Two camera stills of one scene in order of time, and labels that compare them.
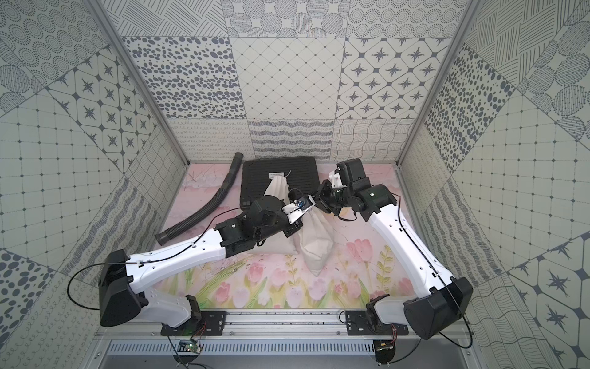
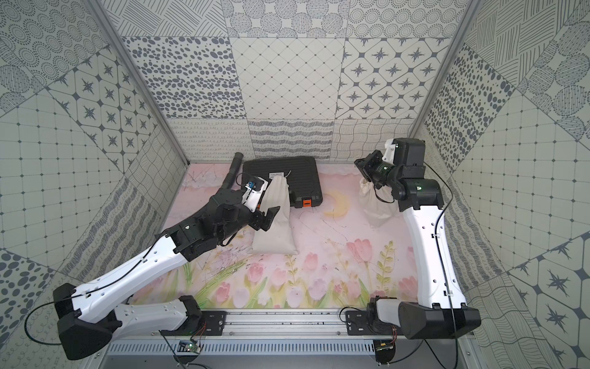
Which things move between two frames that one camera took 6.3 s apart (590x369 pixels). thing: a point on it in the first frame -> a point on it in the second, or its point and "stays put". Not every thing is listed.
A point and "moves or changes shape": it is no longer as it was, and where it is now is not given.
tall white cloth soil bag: x=277 y=244 stays put
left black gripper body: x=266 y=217 -> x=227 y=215
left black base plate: x=210 y=324 stays put
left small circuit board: x=189 y=346 stays put
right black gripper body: x=333 y=199 -> x=378 y=172
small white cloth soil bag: x=316 y=239 moves or changes shape
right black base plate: x=358 y=324 stays put
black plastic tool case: x=301 y=173 stays put
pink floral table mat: x=366 y=271 stays put
